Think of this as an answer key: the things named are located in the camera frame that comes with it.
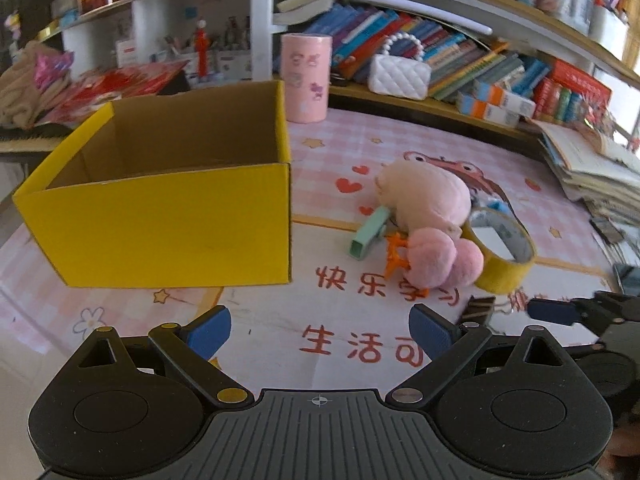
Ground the small white red-label box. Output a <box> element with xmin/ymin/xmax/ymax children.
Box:
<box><xmin>115</xmin><ymin>37</ymin><xmax>139</xmax><ymax>68</ymax></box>

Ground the white pen holder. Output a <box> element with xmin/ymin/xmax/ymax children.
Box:
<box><xmin>165</xmin><ymin>35</ymin><xmax>252</xmax><ymax>81</ymax></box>

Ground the yellow cardboard box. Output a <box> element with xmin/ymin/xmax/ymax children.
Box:
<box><xmin>12</xmin><ymin>80</ymin><xmax>293</xmax><ymax>288</ymax></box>

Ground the pile of red packets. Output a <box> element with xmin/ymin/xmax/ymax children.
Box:
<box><xmin>35</xmin><ymin>57</ymin><xmax>191</xmax><ymax>126</ymax></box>

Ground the orange and white carton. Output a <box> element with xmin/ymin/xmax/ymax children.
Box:
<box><xmin>456</xmin><ymin>94</ymin><xmax>521</xmax><ymax>128</ymax></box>
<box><xmin>472</xmin><ymin>79</ymin><xmax>537</xmax><ymax>117</ymax></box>

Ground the yellow tape roll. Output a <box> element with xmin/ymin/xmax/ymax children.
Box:
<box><xmin>460</xmin><ymin>205</ymin><xmax>536</xmax><ymax>295</ymax></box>

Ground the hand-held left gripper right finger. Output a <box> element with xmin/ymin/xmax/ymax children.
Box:
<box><xmin>385</xmin><ymin>304</ymin><xmax>581</xmax><ymax>406</ymax></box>

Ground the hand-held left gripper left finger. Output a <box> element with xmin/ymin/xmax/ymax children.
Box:
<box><xmin>65</xmin><ymin>305</ymin><xmax>256</xmax><ymax>411</ymax></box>

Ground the dark binder clip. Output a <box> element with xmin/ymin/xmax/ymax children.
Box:
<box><xmin>462</xmin><ymin>296</ymin><xmax>496</xmax><ymax>329</ymax></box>

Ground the stack of papers and notebooks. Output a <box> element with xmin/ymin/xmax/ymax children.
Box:
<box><xmin>532</xmin><ymin>119</ymin><xmax>640</xmax><ymax>226</ymax></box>

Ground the mint green stapler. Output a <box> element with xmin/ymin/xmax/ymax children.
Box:
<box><xmin>349</xmin><ymin>205</ymin><xmax>392</xmax><ymax>261</ymax></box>

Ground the pink printed desk mat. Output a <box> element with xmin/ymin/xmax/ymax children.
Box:
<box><xmin>0</xmin><ymin>107</ymin><xmax>640</xmax><ymax>411</ymax></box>

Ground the pink pom-pom hair claw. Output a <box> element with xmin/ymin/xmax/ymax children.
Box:
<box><xmin>385</xmin><ymin>227</ymin><xmax>485</xmax><ymax>290</ymax></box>

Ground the beige plush cloth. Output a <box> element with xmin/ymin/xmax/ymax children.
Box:
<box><xmin>0</xmin><ymin>40</ymin><xmax>66</xmax><ymax>128</ymax></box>

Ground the row of colourful books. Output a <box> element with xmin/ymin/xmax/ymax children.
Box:
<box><xmin>300</xmin><ymin>2</ymin><xmax>551</xmax><ymax>106</ymax></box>

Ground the large red book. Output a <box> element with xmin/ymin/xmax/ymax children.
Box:
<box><xmin>549</xmin><ymin>59</ymin><xmax>613</xmax><ymax>105</ymax></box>

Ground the white wooden bookshelf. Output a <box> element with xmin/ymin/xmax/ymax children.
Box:
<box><xmin>35</xmin><ymin>0</ymin><xmax>640</xmax><ymax>161</ymax></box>

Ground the red pen with white ball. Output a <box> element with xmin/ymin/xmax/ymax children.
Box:
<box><xmin>194</xmin><ymin>19</ymin><xmax>210</xmax><ymax>82</ymax></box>

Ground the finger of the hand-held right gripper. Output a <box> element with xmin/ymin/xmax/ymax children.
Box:
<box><xmin>527</xmin><ymin>297</ymin><xmax>608</xmax><ymax>328</ymax></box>

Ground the white quilted pearl-handle handbag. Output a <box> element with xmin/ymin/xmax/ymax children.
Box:
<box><xmin>368</xmin><ymin>31</ymin><xmax>432</xmax><ymax>101</ymax></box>

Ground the white rolled paper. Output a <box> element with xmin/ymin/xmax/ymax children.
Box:
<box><xmin>347</xmin><ymin>0</ymin><xmax>493</xmax><ymax>35</ymax></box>

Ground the pink cartoon cylinder container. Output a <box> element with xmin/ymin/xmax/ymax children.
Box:
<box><xmin>280</xmin><ymin>33</ymin><xmax>333</xmax><ymax>123</ymax></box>

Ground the pink plush toy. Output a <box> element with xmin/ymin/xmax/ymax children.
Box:
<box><xmin>374</xmin><ymin>158</ymin><xmax>473</xmax><ymax>238</ymax></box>

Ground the row of small upright books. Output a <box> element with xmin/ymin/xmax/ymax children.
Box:
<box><xmin>532</xmin><ymin>77</ymin><xmax>601</xmax><ymax>123</ymax></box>

